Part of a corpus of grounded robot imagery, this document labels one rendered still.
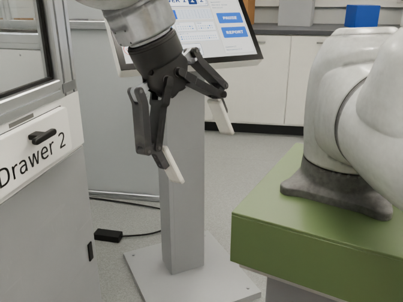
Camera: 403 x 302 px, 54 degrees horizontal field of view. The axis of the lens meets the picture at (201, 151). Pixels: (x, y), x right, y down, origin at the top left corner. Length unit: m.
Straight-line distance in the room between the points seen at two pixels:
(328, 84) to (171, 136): 0.95
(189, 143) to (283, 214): 0.92
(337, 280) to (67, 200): 0.70
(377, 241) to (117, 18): 0.47
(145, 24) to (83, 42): 1.74
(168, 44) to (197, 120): 0.96
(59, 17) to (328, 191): 0.71
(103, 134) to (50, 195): 1.38
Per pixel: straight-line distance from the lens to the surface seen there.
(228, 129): 0.69
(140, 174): 2.39
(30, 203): 0.95
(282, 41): 3.33
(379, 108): 0.48
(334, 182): 0.67
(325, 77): 0.62
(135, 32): 0.55
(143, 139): 0.57
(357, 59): 0.61
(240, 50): 1.43
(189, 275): 1.80
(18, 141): 0.86
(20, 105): 0.90
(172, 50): 0.56
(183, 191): 1.59
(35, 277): 1.03
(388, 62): 0.47
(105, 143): 2.38
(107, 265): 1.96
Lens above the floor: 1.19
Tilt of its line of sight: 22 degrees down
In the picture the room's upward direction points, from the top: straight up
